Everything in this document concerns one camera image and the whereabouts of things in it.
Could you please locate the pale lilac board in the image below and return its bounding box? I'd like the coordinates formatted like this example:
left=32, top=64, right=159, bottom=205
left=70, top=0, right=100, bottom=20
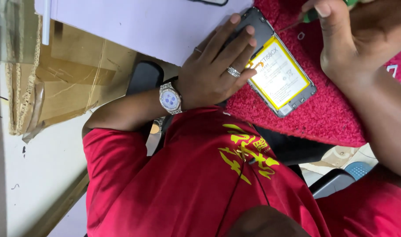
left=34, top=0, right=254, bottom=67

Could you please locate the grey smartphone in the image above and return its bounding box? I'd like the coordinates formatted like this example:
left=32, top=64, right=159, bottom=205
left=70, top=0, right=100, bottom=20
left=220, top=7, right=317, bottom=118

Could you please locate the yellow-edged phone battery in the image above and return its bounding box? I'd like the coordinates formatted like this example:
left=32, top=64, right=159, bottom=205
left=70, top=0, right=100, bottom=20
left=247, top=36, right=311, bottom=111

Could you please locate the person's left hand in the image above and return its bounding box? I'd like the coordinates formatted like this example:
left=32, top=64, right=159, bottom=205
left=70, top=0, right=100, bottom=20
left=178, top=13, right=258, bottom=111

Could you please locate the red fuzzy mat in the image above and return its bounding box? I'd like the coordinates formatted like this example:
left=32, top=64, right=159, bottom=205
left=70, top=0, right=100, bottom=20
left=225, top=0, right=401, bottom=148

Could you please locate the black chair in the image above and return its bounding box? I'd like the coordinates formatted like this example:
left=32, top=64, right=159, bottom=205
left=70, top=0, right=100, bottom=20
left=126, top=61, right=334, bottom=166

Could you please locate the green-handled screwdriver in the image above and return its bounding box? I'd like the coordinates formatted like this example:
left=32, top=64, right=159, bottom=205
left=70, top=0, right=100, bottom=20
left=277, top=0, right=360, bottom=33

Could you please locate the dark grey chair armrest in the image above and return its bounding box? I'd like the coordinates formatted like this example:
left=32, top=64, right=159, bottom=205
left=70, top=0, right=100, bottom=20
left=308, top=168, right=356, bottom=200

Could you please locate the black-edged flat device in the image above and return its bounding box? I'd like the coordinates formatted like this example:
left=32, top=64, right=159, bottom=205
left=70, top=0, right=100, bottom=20
left=187, top=0, right=229, bottom=7

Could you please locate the silver jewelled wristwatch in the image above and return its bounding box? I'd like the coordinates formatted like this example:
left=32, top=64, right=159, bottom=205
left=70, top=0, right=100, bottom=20
left=159, top=76, right=185, bottom=115

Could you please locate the brown cardboard box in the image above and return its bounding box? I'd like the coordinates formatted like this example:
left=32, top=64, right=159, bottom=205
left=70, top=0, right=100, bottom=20
left=5, top=15, right=138, bottom=144

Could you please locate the white plastic tube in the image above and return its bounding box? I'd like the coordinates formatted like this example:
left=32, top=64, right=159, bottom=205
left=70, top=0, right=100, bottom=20
left=41, top=0, right=52, bottom=46

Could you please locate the black neck cord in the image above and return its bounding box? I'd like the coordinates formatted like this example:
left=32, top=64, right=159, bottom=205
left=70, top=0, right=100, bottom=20
left=215, top=150, right=272, bottom=237

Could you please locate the red shirt with yellow print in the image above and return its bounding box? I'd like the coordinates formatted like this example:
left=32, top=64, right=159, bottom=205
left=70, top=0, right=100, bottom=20
left=82, top=105, right=401, bottom=237

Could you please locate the person's right hand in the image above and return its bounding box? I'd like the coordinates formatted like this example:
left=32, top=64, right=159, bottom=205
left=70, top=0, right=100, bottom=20
left=301, top=0, right=401, bottom=85

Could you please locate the blue plastic stool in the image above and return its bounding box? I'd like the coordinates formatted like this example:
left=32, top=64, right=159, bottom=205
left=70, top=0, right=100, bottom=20
left=344, top=161, right=374, bottom=181

